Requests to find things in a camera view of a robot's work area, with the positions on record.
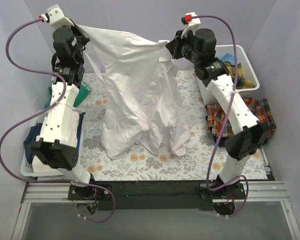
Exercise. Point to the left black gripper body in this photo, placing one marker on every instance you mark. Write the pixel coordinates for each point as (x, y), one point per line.
(80, 40)

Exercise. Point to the white plastic bin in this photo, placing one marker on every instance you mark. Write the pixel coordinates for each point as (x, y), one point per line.
(247, 73)

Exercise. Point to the yellow plaid shirt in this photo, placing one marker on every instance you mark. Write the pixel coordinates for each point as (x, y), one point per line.
(242, 82)

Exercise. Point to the aluminium frame rail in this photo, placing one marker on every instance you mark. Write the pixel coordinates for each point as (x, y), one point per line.
(259, 191)

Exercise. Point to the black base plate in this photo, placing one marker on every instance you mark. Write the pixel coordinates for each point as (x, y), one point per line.
(154, 195)

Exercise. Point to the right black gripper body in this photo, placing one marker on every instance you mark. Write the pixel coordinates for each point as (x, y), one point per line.
(173, 49)

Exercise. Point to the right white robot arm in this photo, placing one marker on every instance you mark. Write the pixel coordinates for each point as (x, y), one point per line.
(249, 133)

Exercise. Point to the white long sleeve shirt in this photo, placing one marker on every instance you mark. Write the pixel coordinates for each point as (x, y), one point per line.
(144, 104)

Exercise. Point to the red plaid shirt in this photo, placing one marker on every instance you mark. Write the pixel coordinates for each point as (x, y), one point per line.
(215, 117)

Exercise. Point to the blue shirt in bin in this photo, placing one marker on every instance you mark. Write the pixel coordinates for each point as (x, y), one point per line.
(230, 58)

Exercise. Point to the floral table cloth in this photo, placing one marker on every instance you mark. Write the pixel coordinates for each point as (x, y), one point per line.
(137, 163)

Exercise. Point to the white laundry basket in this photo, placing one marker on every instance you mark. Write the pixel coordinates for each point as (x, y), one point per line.
(26, 168)

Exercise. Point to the dark blue garment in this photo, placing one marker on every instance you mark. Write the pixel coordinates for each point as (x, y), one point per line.
(32, 134)

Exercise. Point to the green shirt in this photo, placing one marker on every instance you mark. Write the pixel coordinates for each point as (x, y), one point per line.
(84, 90)

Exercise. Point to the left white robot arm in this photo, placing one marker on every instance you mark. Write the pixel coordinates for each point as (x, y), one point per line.
(57, 145)

